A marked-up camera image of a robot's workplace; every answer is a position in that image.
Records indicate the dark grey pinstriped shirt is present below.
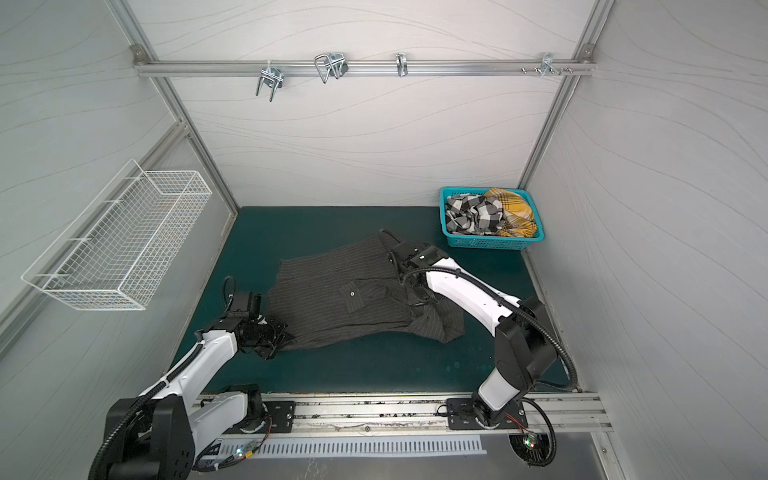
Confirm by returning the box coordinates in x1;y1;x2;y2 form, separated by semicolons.
267;230;465;350

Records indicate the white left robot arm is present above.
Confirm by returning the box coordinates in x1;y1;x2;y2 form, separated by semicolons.
88;292;293;479

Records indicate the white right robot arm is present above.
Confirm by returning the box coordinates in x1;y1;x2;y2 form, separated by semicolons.
390;242;559;429

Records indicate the teal plastic laundry basket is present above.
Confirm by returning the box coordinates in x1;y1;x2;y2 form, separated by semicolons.
439;187;545;251

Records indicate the black white checkered shirt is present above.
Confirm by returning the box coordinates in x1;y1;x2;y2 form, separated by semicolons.
444;194;505;236

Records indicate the yellow plaid shirt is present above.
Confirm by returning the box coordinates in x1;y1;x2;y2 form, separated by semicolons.
485;188;538;238

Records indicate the white vent grille strip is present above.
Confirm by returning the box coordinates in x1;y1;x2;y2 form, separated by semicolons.
197;436;487;461

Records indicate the metal clamp hook middle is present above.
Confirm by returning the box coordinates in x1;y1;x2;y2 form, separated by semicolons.
313;52;349;84

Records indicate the metal clamp hook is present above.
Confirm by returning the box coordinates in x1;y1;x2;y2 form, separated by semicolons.
313;52;349;84
255;61;284;102

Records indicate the metal clamp hook left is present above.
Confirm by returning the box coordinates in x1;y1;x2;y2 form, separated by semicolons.
255;61;284;102

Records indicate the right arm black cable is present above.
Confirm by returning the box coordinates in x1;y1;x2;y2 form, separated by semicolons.
379;228;580;468

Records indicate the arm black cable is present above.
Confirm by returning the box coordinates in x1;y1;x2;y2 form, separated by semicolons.
379;228;580;468
88;275;274;480

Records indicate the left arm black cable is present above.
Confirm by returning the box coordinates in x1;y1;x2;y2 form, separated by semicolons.
88;275;274;480

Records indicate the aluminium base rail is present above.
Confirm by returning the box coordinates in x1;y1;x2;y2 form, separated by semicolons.
191;392;613;442

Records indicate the white wire wall basket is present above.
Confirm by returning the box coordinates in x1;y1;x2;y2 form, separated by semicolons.
21;159;212;311

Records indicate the small metal ring clamp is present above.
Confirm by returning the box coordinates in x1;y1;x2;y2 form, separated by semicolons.
395;53;408;78

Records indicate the metal bracket right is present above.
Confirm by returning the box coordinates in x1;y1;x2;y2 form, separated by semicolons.
520;53;573;77

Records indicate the aluminium horizontal rail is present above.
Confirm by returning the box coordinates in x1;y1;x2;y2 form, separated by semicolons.
134;57;597;78

